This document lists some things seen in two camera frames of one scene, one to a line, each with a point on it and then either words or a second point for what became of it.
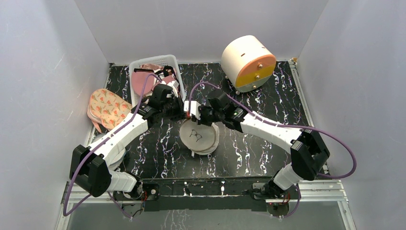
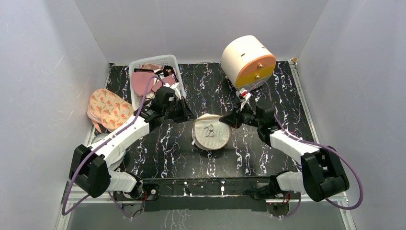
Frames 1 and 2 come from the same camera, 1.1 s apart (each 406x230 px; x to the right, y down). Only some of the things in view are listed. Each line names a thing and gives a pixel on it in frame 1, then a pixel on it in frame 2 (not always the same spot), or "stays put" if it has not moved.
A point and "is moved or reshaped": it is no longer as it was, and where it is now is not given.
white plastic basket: x=170 y=60 stays put
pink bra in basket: x=138 y=79 stays put
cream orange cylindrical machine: x=247 y=63 stays put
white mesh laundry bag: x=201 y=139 is moved or reshaped
